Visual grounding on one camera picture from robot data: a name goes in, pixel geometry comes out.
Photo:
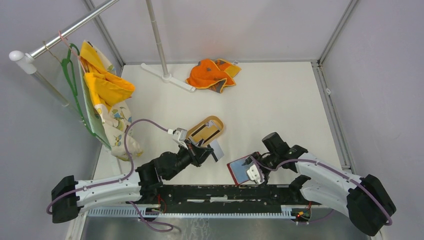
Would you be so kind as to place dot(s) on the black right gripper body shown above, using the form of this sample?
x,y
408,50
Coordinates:
x,y
268,162

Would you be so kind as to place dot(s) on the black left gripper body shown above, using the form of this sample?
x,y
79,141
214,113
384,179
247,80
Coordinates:
x,y
184,157

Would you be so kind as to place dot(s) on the red leather card holder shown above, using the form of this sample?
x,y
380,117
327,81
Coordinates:
x,y
238,168

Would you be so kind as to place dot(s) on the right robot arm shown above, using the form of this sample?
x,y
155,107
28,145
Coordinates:
x,y
344,192

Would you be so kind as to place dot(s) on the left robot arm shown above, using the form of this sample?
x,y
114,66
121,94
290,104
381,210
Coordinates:
x,y
71,197

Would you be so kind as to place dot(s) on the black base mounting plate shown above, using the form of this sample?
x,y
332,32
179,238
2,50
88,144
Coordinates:
x,y
224,199

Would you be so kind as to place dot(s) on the orange yellow cloth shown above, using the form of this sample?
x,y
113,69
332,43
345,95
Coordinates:
x,y
214,75

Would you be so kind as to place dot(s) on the white rack stand base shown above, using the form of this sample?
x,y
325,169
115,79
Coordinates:
x,y
168,78

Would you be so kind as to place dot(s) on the vertical metal pole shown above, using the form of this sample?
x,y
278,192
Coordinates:
x,y
157,37

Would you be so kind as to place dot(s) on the yellow patterned hanging cloth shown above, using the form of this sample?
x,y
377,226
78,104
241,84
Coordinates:
x,y
108,94

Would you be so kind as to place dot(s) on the green clothes hanger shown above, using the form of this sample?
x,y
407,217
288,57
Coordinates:
x,y
74,77

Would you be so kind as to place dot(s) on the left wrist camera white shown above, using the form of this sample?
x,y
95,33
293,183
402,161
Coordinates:
x,y
179,136

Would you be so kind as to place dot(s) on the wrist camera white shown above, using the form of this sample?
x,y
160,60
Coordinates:
x,y
255,174
179,136

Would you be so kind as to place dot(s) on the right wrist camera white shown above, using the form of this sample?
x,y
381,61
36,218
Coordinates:
x,y
255,174

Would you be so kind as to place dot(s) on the metal hanging rail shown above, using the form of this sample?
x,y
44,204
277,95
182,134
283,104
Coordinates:
x,y
25,60

